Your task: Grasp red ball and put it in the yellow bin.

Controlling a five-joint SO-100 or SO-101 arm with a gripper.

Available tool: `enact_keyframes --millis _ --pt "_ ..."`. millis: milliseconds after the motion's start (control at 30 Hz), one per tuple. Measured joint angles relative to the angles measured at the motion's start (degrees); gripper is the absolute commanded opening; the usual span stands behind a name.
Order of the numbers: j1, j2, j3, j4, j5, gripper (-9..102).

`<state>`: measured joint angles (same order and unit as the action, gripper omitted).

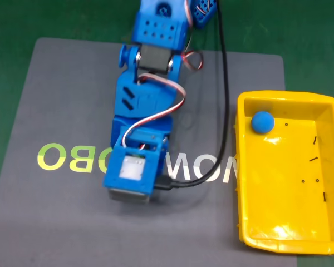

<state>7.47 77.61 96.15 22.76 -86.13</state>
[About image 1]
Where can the blue ball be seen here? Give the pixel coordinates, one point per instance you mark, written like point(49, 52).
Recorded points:
point(262, 123)

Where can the yellow plastic bin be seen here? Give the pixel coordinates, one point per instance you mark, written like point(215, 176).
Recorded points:
point(281, 194)

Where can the grey mat with lettering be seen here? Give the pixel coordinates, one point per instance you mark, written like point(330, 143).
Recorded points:
point(72, 111)

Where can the black screw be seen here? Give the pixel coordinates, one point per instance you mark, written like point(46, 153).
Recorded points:
point(324, 197)
point(313, 159)
point(314, 140)

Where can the blue camera box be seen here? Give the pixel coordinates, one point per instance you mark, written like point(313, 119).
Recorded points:
point(133, 167)

